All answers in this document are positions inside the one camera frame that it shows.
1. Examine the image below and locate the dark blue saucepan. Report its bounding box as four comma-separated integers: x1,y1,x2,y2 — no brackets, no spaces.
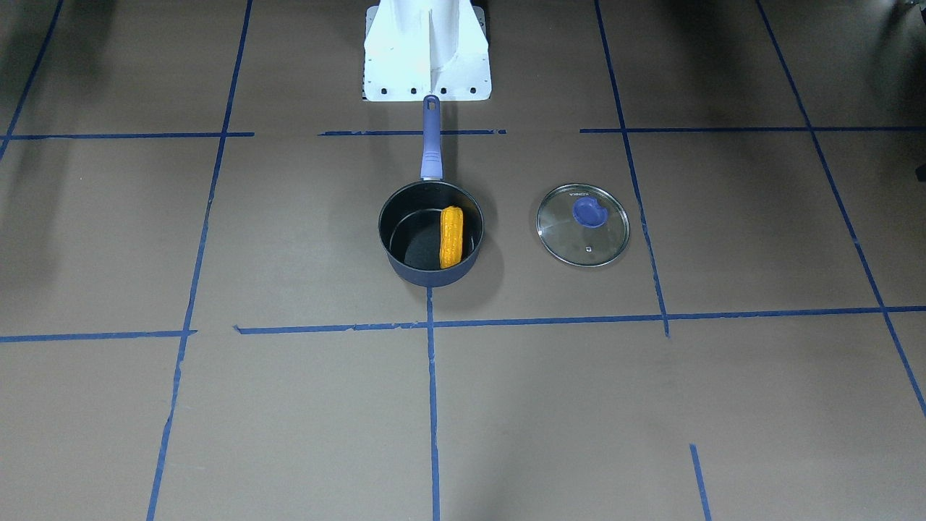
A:
378,93,485,288

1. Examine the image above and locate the yellow corn cob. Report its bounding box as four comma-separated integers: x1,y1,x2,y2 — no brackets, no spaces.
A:
438,206,465,269

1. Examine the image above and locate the glass pot lid blue knob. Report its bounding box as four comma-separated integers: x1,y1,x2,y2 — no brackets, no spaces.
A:
535,182,631,268

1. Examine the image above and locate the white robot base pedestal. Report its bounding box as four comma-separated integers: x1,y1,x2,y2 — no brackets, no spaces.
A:
362,1,493,103

